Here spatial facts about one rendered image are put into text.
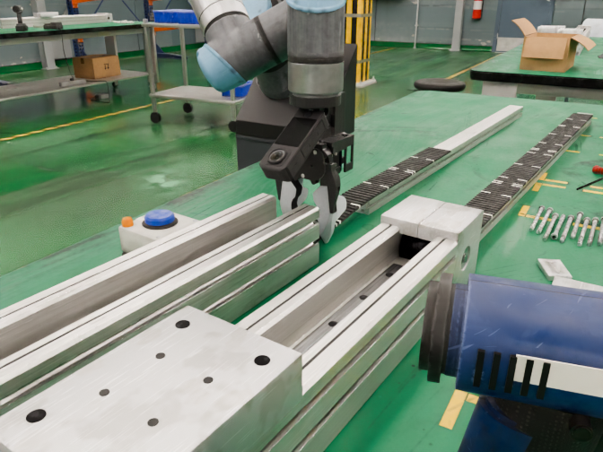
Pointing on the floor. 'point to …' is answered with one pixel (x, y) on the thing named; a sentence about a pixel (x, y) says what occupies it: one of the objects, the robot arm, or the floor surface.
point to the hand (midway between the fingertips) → (306, 231)
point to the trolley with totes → (170, 18)
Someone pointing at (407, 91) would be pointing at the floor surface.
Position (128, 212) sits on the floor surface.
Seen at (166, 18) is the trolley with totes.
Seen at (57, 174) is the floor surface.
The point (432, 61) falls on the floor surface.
